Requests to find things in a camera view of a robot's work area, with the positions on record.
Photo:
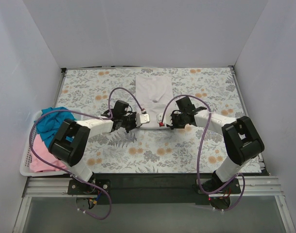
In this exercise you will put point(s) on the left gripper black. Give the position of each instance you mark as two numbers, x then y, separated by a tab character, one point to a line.
133	120

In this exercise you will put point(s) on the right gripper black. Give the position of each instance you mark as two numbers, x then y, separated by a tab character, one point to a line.
173	119

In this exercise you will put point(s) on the white t shirt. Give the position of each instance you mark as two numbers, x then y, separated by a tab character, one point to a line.
153	94

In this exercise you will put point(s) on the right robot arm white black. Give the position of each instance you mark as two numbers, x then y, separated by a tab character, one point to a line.
242	141

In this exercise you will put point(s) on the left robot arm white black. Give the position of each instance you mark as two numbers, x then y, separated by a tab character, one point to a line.
70	141

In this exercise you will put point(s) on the floral tablecloth mat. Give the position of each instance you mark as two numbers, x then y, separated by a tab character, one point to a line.
93	91

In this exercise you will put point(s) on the teal blue t shirt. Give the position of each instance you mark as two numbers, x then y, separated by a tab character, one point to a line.
48	126

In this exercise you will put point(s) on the pink t shirt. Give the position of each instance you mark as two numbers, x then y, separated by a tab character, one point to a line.
42	151

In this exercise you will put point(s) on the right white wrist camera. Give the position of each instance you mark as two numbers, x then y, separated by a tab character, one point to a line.
164	120

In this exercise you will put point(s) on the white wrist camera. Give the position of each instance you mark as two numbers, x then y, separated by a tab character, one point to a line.
142	117
164	120

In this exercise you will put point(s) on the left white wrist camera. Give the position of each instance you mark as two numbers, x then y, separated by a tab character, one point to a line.
142	117

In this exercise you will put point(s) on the aluminium frame rail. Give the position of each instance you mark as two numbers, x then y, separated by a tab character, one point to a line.
58	187

